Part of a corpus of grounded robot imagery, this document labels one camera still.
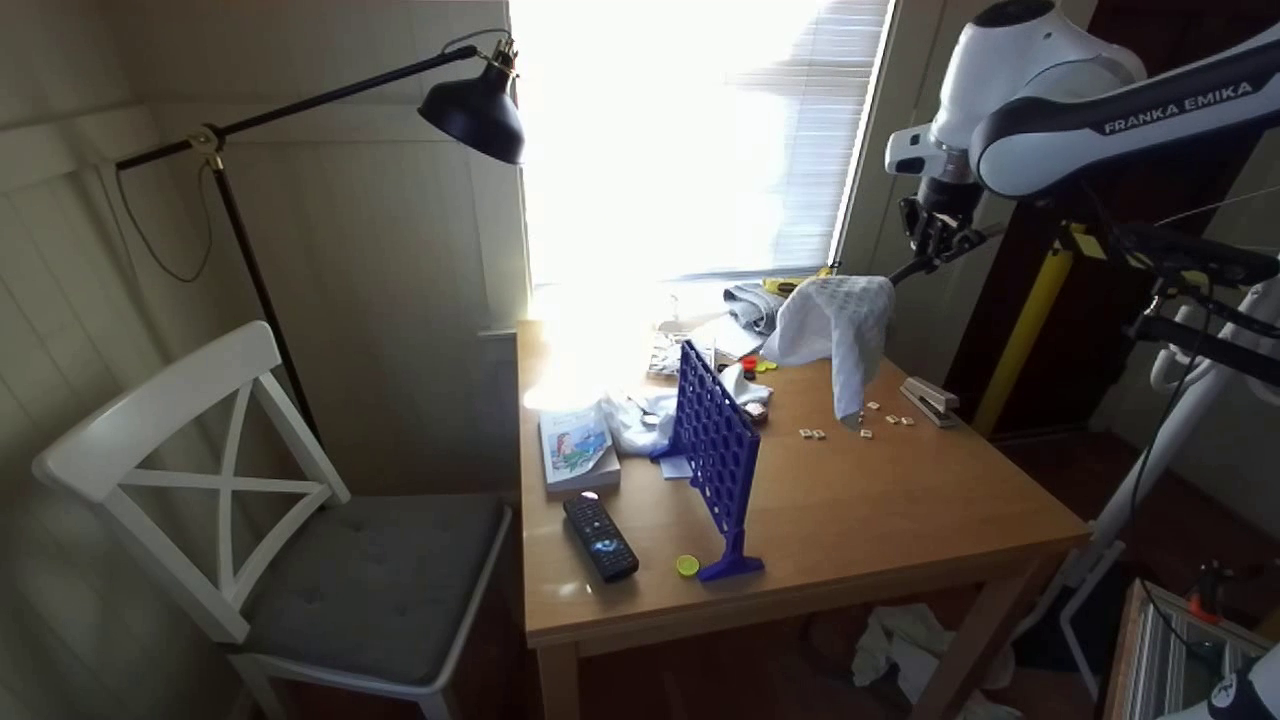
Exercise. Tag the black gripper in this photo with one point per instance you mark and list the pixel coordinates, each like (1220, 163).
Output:
(937, 222)

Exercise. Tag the white waffle towel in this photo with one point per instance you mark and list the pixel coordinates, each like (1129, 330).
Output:
(841, 321)

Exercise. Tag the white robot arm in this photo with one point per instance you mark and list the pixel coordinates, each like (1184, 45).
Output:
(1032, 100)

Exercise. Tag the blue connect four gameboard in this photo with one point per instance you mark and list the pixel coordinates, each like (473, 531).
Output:
(717, 441)

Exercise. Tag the grey stapler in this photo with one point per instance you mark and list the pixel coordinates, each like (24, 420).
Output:
(935, 402)

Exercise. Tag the white cloth on floor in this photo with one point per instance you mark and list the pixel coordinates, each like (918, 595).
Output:
(910, 641)

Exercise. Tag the yellow game disc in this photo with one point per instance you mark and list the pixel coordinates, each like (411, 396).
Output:
(687, 564)

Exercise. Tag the blue white book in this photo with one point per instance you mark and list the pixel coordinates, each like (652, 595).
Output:
(577, 448)

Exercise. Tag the black remote control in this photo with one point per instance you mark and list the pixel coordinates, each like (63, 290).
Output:
(599, 536)

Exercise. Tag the box of books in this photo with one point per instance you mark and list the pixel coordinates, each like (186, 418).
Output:
(1177, 662)

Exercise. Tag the grey chair cushion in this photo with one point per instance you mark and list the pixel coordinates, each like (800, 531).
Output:
(379, 587)

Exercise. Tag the white wooden chair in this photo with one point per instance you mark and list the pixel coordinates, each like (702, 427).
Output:
(208, 471)

